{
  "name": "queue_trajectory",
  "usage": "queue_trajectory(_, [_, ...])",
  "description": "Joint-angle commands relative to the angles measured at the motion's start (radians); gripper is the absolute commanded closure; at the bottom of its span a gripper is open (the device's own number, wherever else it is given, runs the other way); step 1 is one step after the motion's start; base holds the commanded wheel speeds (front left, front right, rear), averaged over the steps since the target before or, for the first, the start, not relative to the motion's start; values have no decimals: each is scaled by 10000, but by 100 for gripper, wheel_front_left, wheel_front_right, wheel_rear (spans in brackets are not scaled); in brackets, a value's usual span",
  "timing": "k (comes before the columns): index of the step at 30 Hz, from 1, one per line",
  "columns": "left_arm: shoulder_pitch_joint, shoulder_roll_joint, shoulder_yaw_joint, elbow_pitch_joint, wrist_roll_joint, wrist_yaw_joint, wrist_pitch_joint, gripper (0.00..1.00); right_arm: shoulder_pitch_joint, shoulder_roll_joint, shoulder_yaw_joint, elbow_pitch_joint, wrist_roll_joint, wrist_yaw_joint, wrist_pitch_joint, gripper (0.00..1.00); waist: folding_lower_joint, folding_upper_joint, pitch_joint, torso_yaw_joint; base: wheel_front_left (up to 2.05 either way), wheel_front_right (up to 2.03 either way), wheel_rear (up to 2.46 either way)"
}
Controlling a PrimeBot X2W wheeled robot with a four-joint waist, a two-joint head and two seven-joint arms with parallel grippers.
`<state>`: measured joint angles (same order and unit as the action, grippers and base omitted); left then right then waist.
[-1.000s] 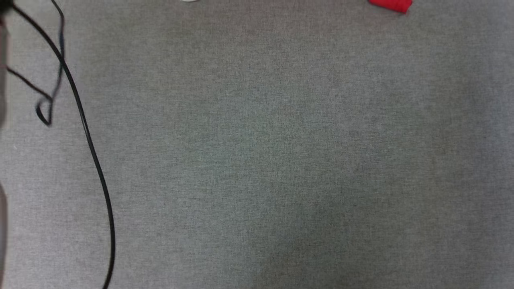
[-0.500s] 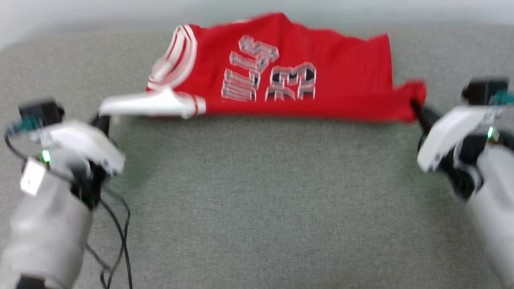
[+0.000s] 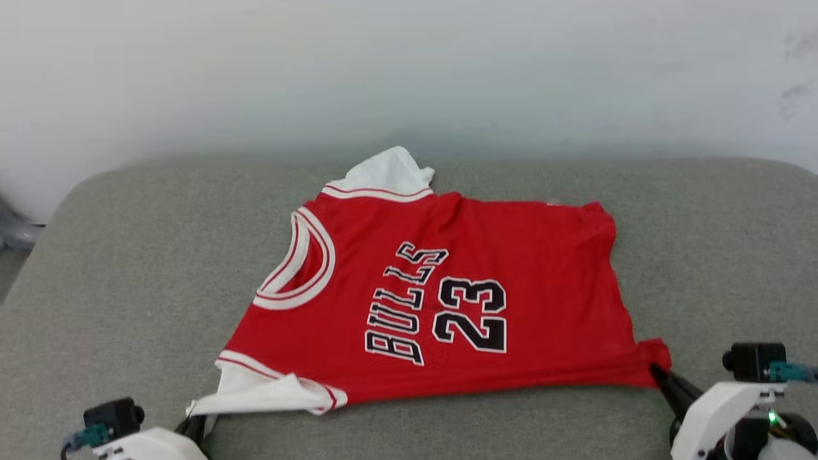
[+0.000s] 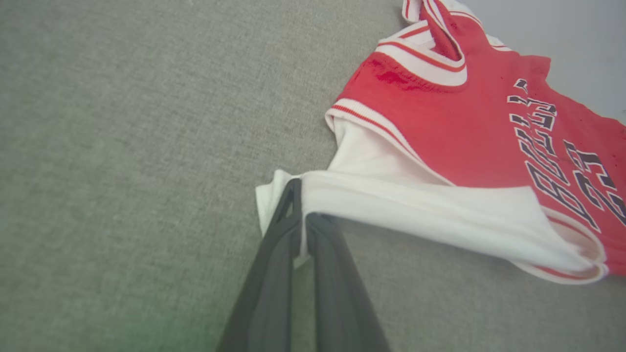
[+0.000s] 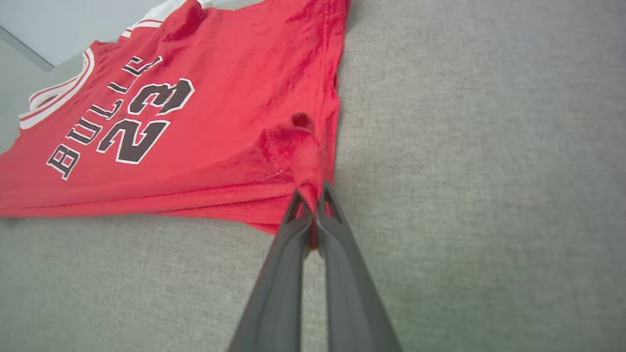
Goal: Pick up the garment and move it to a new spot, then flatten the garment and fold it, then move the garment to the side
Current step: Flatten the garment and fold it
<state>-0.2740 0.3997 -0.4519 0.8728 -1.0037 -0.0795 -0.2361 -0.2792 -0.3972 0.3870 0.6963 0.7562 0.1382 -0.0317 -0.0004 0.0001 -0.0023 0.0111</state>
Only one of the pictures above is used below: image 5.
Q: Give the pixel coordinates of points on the grey wall baseboard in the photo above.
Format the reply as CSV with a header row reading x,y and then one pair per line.
x,y
25,49

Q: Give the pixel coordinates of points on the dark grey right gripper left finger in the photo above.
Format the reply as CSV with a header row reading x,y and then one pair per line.
x,y
279,293

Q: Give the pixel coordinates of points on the grey fabric sofa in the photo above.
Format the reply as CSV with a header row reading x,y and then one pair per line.
x,y
489,195

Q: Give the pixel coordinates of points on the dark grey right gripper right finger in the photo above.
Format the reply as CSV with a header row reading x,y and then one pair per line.
x,y
349,303

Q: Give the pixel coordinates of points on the red basketball jersey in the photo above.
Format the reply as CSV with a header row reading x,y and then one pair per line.
x,y
220,122

